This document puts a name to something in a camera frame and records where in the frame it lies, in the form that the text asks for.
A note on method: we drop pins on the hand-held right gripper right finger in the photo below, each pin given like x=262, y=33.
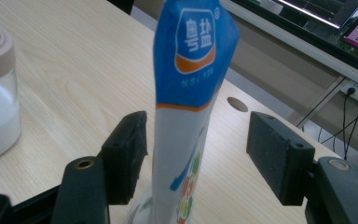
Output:
x=276, y=155

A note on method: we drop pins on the beige desk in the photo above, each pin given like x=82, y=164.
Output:
x=276, y=71

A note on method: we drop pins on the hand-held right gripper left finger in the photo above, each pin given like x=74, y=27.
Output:
x=124, y=155

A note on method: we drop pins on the blue and white milk carton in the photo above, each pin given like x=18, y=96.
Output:
x=183, y=62

